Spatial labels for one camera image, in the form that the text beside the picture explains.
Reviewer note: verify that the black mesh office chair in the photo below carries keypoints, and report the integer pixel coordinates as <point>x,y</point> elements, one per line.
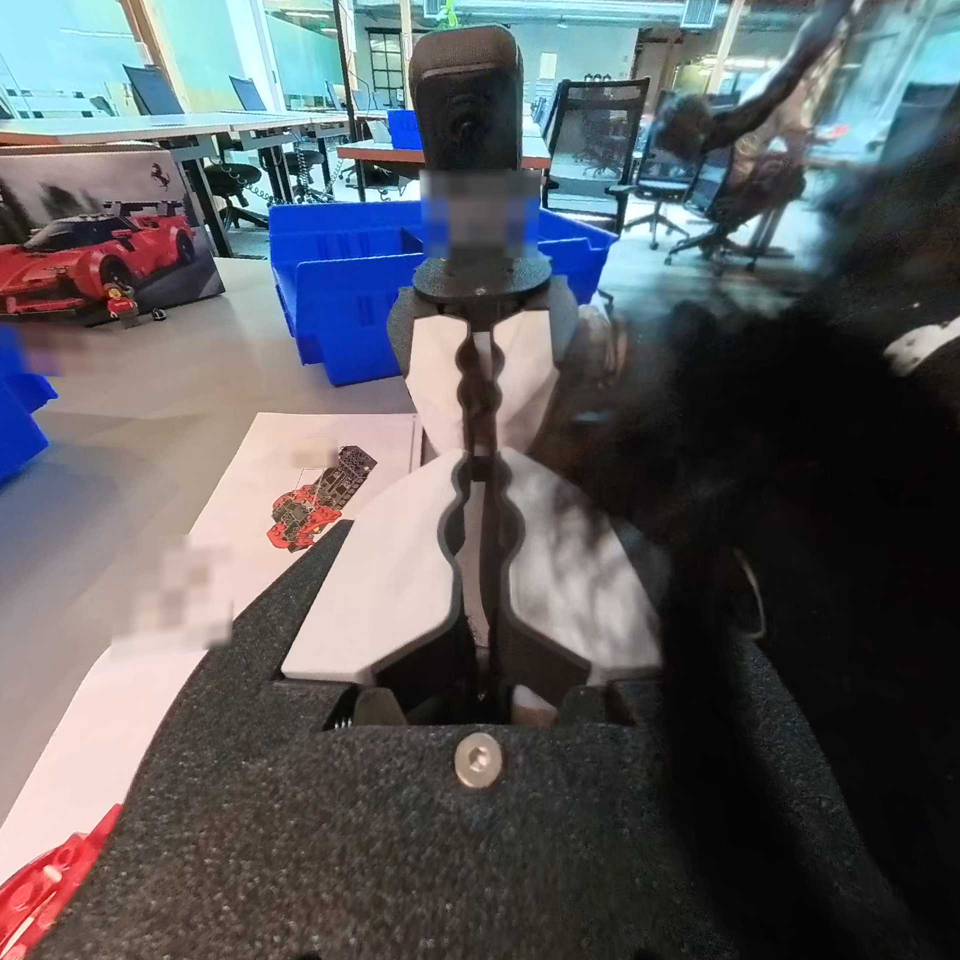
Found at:
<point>600,135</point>

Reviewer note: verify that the black stool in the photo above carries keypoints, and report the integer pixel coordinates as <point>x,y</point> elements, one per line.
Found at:
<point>232,180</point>

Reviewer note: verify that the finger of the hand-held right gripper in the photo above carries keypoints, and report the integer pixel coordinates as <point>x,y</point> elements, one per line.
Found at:
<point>435,375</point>
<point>532,367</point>

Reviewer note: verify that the white lego instruction booklet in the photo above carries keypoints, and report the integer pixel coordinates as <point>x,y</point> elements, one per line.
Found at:
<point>247,480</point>

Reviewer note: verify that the wooden desk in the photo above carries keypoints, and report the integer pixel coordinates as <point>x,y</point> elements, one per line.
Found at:
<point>390,152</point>

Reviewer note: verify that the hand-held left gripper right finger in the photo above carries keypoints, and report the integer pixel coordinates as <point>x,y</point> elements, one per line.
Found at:
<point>577,592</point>

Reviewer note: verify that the lego minifigure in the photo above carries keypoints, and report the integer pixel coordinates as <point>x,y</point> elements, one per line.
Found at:
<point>121,304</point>

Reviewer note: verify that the long white-topped desk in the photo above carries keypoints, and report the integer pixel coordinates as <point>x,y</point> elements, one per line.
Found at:
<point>187,124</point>

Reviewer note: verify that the black and red lego model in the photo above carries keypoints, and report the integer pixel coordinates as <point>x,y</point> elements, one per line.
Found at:
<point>45,892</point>

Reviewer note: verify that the blue storage bin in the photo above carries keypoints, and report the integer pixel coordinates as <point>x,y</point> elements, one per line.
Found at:
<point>19,435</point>
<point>352,315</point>

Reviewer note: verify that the lego set box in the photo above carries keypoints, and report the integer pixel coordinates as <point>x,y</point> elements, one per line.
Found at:
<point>90,225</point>

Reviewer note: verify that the black stand pole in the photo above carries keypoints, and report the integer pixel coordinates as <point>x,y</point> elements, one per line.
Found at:
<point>349,97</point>

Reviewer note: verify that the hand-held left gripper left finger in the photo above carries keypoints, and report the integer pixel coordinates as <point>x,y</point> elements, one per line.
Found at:
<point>375,592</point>

